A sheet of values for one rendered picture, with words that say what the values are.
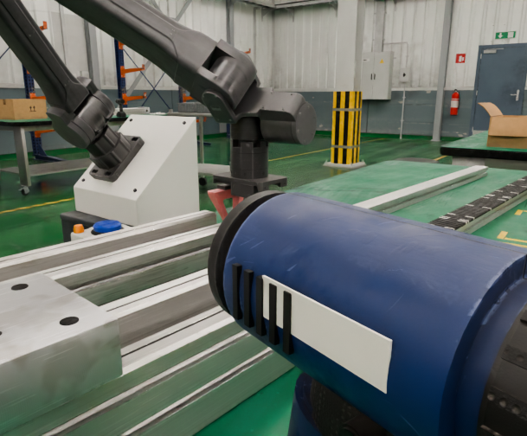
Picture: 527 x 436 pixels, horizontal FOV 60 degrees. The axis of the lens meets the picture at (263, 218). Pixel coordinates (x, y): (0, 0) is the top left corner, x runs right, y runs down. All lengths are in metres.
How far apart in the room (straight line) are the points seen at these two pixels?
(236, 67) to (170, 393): 0.42
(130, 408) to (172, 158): 0.71
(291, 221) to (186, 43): 0.50
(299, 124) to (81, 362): 0.43
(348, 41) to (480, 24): 5.22
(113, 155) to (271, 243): 0.89
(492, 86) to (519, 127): 8.97
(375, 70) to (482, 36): 2.38
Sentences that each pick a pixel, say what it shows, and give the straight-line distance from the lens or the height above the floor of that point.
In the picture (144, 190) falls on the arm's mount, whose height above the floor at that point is 0.85.
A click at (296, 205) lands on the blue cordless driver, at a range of 0.16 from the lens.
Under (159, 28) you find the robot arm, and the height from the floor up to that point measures 1.12.
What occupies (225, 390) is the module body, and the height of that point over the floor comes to 0.80.
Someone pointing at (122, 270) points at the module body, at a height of 0.85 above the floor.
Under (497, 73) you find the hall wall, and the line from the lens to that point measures 11.58.
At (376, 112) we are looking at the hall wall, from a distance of 12.33.
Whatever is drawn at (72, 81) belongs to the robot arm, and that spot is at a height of 1.06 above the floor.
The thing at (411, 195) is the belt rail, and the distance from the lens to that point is 1.16.
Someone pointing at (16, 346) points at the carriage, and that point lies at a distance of 0.29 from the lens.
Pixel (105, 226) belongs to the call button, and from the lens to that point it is 0.70.
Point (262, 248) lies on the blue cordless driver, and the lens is 0.15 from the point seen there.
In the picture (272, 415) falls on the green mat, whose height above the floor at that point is 0.78.
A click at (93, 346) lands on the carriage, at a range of 0.30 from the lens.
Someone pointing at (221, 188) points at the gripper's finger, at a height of 0.89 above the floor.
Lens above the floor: 1.03
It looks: 15 degrees down
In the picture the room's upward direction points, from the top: straight up
